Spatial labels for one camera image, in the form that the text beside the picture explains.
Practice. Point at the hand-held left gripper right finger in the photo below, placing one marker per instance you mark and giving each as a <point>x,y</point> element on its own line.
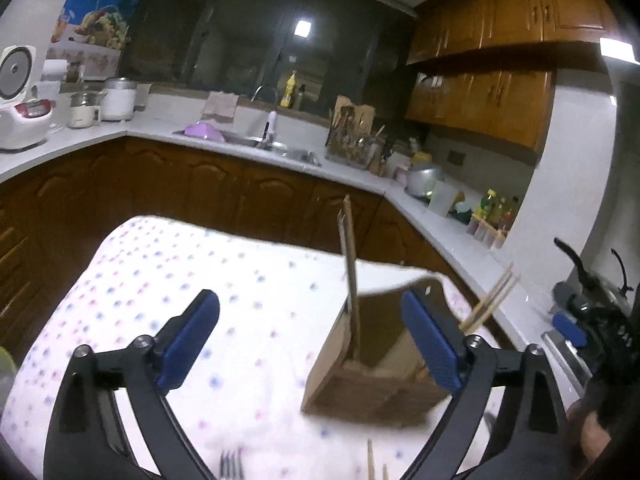
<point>432,345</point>

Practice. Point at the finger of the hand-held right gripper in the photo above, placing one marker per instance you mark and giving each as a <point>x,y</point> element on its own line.
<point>570,327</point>

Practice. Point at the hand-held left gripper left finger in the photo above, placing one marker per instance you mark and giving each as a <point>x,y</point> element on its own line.
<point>187,340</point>

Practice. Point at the wooden utensil holder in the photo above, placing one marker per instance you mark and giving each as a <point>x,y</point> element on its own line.
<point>370,395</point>

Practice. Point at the person's right hand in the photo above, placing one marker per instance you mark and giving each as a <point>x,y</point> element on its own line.
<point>595,432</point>

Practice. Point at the gas stove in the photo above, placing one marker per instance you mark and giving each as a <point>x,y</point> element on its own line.
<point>560,355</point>

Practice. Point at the black wok with lid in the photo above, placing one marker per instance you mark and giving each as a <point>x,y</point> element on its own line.
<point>565,249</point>

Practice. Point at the floral tablecloth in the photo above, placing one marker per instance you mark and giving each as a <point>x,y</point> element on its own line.
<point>250,285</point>

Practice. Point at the spice jar set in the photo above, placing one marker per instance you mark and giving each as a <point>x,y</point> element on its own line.
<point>487,232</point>

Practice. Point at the metal fork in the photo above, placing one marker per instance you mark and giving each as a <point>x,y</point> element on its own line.
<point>231,465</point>

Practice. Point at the wooden base cabinets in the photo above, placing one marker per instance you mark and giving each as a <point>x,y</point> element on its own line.
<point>175,195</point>

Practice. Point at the translucent plastic cup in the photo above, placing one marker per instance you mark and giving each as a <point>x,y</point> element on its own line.
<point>442,199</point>

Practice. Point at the green yellow bottle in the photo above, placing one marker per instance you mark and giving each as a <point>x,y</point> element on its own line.
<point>487,205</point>

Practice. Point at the silver metal pot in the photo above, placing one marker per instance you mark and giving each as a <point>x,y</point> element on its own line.
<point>425,177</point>

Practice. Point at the purple plastic basin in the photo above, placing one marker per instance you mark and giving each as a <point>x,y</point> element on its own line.
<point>205,131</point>

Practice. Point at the white kitchen countertop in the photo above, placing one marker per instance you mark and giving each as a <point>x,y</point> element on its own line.
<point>150,132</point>

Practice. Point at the steel sink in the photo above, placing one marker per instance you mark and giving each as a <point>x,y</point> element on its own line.
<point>280,149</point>

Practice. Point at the wooden utensil rack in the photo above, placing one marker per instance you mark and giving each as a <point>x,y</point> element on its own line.
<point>350,146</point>

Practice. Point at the white faucet sprayer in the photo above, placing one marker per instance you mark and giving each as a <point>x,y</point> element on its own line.
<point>271,127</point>

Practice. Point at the hanging dish rag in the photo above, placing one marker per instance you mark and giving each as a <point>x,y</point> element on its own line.
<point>221,106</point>

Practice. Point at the wooden cutting board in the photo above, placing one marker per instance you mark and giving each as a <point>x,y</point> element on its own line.
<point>352,112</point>

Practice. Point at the white round rice cooker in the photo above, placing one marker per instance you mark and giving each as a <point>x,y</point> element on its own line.
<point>120,99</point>

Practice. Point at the small steel pot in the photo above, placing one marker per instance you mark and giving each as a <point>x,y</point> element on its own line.
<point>85,110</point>

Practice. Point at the chrome faucet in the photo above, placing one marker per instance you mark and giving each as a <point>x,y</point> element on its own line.
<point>265,92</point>

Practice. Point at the dark glass bottle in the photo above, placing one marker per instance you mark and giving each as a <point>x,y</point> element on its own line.
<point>300,96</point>

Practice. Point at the yellow dish soap bottle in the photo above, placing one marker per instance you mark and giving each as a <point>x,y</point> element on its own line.
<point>288,90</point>

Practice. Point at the white open rice cooker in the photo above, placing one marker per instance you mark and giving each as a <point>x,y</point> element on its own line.
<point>20,110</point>

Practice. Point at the wooden upper cabinets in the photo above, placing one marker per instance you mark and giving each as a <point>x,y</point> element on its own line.
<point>500,35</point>

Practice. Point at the paper towel roll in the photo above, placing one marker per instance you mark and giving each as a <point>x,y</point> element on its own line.
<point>52,70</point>

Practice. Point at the dark kitchen window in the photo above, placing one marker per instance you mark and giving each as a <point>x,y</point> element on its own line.
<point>240,35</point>

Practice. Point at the backsplash wall socket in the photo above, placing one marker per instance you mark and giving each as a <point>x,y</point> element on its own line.
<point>454,157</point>

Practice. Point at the tropical fruit wall poster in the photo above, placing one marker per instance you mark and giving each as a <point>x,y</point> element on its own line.
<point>95,10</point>

